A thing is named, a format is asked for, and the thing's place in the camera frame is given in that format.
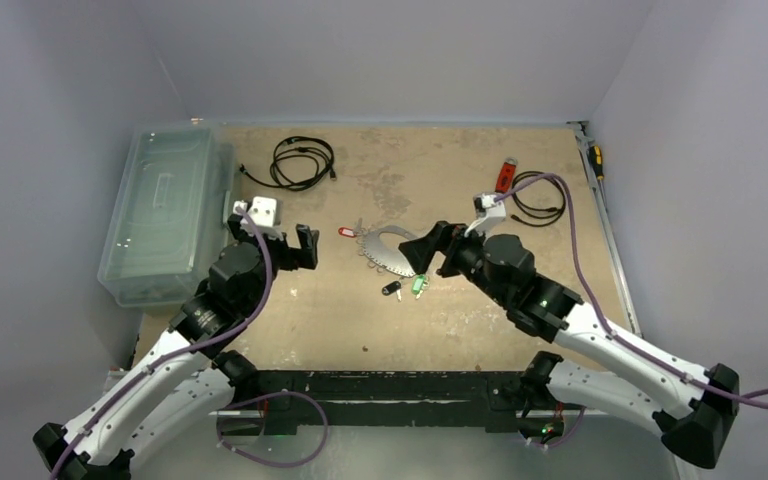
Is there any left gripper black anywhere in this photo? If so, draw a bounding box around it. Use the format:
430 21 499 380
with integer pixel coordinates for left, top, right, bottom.
230 214 317 314

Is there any keyring chain with keys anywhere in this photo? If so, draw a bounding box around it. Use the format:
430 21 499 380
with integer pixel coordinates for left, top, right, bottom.
337 218 432 301

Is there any black fob key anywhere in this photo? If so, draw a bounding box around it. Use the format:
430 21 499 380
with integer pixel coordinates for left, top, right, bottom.
381 280 402 302

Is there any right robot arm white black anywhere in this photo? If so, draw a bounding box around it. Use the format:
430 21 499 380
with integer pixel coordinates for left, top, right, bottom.
398 221 740 469

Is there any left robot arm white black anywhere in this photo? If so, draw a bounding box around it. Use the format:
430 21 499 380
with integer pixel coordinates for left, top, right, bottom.
33 212 320 479

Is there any clear plastic storage bin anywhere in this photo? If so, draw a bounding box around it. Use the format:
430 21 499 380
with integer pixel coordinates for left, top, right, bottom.
97 125 235 309

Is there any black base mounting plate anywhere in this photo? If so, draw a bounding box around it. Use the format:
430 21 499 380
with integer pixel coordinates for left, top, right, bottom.
218 368 587 439

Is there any yellow black screwdriver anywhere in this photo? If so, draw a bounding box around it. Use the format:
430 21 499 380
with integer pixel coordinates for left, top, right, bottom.
587 145 605 181

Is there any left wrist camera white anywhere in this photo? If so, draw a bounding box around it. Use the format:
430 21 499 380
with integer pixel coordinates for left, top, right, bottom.
231 196 283 236

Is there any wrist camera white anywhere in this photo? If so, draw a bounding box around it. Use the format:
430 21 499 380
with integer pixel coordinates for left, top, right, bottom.
231 196 283 236
464 192 507 238

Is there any black coiled cable left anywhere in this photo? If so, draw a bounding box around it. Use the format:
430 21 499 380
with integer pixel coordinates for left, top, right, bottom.
238 136 339 193

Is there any black coiled cable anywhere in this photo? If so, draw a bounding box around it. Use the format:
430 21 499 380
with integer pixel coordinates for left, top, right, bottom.
238 136 339 193
509 170 568 229

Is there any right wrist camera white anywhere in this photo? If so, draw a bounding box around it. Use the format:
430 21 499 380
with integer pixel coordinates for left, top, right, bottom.
464 192 507 238

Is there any red handled adjustable wrench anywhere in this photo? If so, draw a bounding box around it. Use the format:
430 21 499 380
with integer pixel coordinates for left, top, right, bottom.
494 157 518 194

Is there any black coiled cable right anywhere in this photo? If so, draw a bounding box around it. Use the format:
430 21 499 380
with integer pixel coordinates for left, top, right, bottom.
509 170 568 229

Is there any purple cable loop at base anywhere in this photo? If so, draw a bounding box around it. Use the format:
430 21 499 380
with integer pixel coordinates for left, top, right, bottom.
215 389 332 470

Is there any aluminium frame rail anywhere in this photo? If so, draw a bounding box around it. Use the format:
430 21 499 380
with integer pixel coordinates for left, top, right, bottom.
95 121 697 480

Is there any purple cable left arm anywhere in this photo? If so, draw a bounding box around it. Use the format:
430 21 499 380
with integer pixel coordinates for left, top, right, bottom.
49 210 276 480

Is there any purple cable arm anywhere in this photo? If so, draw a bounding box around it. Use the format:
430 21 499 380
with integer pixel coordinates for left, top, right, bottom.
49 210 276 480
493 172 768 413

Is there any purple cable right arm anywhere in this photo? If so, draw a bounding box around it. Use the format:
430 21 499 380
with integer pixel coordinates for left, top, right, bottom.
493 172 768 413

